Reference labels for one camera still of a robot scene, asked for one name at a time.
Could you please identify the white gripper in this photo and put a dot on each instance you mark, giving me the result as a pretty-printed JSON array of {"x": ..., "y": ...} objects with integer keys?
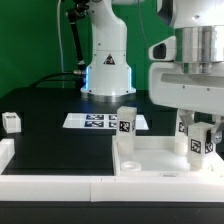
[{"x": 169, "y": 86}]

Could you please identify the white square table top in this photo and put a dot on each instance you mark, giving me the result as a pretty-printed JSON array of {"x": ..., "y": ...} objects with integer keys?
[{"x": 154, "y": 156}]

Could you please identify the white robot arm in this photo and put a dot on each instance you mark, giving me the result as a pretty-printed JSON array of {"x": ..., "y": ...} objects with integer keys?
[{"x": 187, "y": 70}]

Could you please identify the white marker tag plate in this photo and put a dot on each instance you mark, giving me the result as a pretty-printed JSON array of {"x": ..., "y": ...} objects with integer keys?
[{"x": 90, "y": 121}]

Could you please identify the white U-shaped obstacle fence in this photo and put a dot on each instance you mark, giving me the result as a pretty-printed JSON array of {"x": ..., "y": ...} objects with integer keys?
[{"x": 105, "y": 188}]

